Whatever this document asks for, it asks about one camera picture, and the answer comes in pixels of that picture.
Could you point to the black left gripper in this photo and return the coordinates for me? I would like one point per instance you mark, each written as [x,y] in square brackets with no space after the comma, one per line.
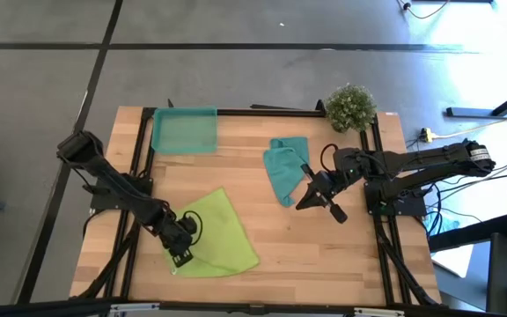
[178,235]

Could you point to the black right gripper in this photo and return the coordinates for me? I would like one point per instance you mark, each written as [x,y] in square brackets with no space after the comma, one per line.
[328,185]

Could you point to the teal microfiber towel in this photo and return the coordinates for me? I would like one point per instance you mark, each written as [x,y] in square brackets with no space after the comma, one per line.
[282,169]

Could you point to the lime green microfiber towel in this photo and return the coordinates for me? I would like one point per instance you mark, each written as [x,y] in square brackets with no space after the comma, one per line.
[227,238]

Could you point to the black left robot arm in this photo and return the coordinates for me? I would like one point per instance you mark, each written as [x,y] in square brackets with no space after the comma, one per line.
[82,149]

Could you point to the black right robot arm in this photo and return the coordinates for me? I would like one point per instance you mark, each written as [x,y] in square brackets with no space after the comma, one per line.
[434,156]

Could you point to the teal translucent plastic basket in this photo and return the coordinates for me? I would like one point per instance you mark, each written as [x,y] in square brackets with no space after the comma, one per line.
[185,132]

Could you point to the potted green plant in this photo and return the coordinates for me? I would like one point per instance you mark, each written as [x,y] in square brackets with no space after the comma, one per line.
[350,108]

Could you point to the black beam with silver brackets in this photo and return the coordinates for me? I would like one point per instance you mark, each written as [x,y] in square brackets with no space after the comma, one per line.
[306,311]

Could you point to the yellow power plug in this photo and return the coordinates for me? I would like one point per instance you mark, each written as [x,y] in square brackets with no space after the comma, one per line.
[426,134]

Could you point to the black desk bar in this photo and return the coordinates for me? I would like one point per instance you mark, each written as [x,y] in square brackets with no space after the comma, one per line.
[469,233]

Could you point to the black desk foot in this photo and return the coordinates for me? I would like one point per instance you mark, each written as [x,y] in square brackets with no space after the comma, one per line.
[469,112]

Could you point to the black aluminium rig frame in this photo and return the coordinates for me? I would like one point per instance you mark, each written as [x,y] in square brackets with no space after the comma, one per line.
[258,112]

